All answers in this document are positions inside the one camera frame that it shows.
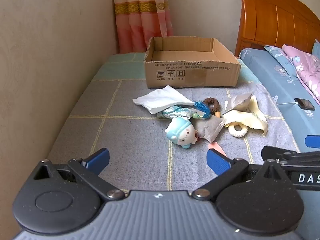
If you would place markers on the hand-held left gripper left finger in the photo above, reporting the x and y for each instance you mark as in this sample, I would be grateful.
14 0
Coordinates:
98 158

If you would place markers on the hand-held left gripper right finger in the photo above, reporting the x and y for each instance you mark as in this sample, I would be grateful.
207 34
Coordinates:
217 161

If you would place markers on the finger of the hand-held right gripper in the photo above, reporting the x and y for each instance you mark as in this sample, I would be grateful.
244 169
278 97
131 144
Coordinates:
313 142
287 155

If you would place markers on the small pink card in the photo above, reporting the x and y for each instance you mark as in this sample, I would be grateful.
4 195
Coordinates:
217 148

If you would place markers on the grey cloth sachet bag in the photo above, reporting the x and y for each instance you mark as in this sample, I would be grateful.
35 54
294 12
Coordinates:
237 102
211 128

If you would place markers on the plush doll with blue hat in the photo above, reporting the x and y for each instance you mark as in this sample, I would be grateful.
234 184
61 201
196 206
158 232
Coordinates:
181 132

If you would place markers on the pale yellow cleaning cloth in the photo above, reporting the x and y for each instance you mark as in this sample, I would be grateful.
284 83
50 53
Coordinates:
255 118

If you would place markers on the blue embroidered tassel sachet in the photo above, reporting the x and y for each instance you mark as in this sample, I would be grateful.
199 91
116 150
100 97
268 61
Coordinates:
175 112

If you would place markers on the cardboard box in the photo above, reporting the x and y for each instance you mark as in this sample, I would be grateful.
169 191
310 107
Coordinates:
190 73

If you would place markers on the grey checked blanket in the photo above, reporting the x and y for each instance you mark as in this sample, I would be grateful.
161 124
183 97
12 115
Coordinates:
120 135

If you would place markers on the black smartphone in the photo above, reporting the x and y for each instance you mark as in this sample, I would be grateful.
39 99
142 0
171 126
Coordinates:
305 104

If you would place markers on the brown fuzzy scrunchie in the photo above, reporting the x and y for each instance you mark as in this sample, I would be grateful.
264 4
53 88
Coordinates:
206 102

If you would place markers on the blue floral bedsheet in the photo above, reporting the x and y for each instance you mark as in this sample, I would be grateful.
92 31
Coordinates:
272 80

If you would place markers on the white folded cloth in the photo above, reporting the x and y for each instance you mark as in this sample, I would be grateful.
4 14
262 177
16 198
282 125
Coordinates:
162 100

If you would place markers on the blue floral pillow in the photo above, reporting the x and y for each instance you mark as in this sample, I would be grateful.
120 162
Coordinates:
283 65

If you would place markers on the wooden bed headboard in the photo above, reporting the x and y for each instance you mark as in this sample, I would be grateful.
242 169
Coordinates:
272 17

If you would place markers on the pink striped curtain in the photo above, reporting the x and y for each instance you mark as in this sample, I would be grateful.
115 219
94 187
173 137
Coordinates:
142 17

